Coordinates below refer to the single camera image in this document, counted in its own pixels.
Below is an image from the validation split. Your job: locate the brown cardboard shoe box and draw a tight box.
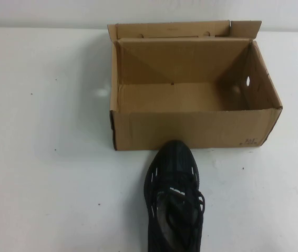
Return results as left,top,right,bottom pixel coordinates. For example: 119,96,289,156
107,20,283,152

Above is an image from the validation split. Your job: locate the black knit sneaker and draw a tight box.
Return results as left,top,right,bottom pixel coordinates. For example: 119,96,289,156
143,139,208,252

